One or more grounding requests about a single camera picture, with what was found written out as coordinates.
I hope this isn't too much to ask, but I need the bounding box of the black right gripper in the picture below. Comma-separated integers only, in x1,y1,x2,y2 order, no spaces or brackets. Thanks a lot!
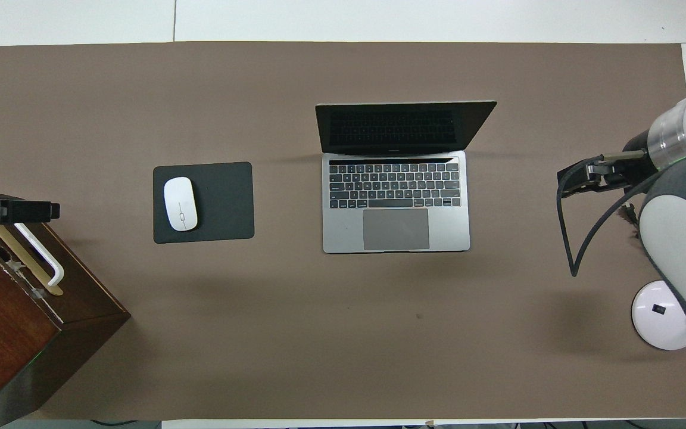
559,131,656,198

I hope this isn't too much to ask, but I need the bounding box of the silver grey laptop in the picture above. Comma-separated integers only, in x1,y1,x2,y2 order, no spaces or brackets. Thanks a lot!
314,100,498,255

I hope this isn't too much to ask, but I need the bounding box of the brown table mat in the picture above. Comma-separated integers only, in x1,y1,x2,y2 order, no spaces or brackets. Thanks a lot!
0,42,686,419

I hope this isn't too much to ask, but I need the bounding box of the dark brown wooden box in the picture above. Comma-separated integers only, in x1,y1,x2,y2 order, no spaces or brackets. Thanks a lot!
0,186,132,429

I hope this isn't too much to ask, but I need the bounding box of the white computer mouse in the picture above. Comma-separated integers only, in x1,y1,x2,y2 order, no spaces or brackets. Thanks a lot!
163,176,199,232

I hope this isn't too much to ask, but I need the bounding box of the white desk lamp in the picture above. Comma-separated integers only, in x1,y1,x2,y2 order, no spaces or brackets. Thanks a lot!
631,280,686,351

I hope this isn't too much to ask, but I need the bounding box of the black mouse pad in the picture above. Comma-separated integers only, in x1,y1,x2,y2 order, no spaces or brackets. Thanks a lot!
152,161,255,244

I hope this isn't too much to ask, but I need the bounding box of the white box handle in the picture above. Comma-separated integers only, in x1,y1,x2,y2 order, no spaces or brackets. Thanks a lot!
13,222,66,288

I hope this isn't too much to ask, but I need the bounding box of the black lamp power cable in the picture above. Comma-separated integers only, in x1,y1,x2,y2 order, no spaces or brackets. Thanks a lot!
619,203,641,239

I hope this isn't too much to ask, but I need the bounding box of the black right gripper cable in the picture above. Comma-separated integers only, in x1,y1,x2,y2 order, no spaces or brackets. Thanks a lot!
556,149,686,278

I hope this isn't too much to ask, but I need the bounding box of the gold handle plate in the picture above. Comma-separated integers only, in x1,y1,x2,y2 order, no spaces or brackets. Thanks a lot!
0,223,65,297

